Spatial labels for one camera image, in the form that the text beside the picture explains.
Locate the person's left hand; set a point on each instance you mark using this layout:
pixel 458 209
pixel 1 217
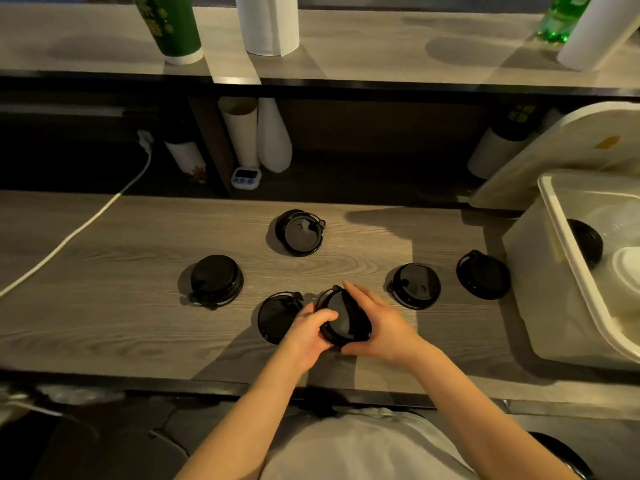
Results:
pixel 300 339

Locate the person's right hand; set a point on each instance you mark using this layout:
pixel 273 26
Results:
pixel 387 329

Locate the person's right middle finger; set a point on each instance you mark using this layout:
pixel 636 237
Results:
pixel 377 299

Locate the person's right thumb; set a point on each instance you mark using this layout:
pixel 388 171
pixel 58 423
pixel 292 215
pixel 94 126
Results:
pixel 356 348

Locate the person's left thumb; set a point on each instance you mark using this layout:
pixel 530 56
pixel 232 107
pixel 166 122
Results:
pixel 325 318

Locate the black plastic cup lid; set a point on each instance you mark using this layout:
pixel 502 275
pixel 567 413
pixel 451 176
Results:
pixel 216 280
pixel 300 233
pixel 350 319
pixel 484 275
pixel 586 242
pixel 276 317
pixel 416 286

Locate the person's right forearm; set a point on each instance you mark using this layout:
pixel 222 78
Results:
pixel 480 419

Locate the person's left forearm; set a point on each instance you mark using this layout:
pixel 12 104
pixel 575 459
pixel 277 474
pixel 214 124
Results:
pixel 240 419

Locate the person's white shirt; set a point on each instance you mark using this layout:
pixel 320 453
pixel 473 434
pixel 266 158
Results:
pixel 365 444

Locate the white digital kitchen timer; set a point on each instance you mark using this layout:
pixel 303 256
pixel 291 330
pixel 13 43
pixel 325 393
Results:
pixel 246 178

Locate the translucent plastic storage bin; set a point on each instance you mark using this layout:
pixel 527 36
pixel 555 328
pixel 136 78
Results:
pixel 565 294

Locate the white paper cup stack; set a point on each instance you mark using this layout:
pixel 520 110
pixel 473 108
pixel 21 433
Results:
pixel 274 137

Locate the white and black cup stack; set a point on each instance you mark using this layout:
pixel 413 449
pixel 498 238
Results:
pixel 502 144

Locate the beige paper cup stack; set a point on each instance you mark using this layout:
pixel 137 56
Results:
pixel 241 129

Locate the white flower print cup stack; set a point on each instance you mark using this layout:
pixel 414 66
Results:
pixel 186 157

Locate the white plastic bin lid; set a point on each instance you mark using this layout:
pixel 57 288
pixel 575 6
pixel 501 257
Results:
pixel 560 154

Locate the black round object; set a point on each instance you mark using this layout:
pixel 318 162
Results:
pixel 565 454

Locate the white plastic container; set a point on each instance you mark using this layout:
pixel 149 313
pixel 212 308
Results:
pixel 622 282

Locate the grey wooden shelf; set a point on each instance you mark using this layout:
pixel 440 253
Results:
pixel 350 49

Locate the white paper towel roll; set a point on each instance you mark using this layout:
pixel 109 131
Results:
pixel 597 34
pixel 267 22

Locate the green paper cup stack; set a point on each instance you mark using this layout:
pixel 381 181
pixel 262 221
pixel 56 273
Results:
pixel 170 24

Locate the green plastic bottle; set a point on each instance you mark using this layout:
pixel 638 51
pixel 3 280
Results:
pixel 562 17

